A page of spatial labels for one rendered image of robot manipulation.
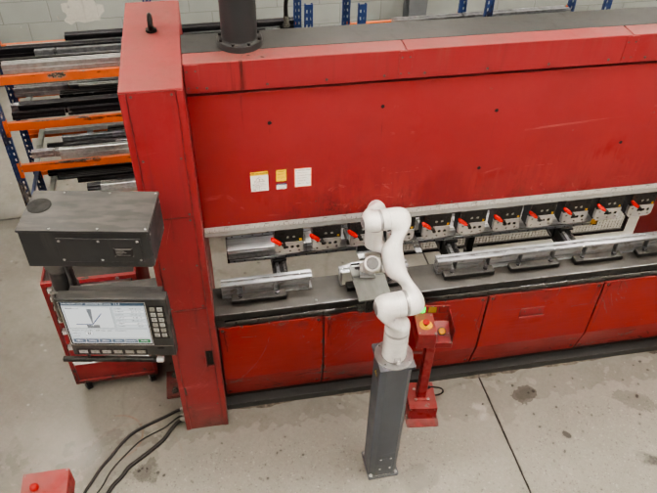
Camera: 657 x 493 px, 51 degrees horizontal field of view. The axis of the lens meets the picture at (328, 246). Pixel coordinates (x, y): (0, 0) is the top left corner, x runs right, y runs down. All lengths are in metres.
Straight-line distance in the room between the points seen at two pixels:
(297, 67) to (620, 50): 1.49
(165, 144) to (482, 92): 1.46
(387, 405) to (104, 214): 1.72
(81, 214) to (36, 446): 2.09
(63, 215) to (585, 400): 3.37
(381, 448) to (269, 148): 1.76
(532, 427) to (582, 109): 1.99
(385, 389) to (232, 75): 1.66
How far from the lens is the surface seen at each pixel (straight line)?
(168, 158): 3.00
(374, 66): 3.10
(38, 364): 4.99
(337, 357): 4.21
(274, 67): 3.02
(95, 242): 2.78
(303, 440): 4.33
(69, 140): 5.63
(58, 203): 2.91
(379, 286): 3.76
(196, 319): 3.65
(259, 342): 3.99
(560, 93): 3.55
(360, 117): 3.24
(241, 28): 3.02
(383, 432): 3.83
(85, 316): 3.07
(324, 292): 3.88
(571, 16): 3.62
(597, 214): 4.17
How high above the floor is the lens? 3.66
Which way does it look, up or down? 42 degrees down
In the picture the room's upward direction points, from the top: 2 degrees clockwise
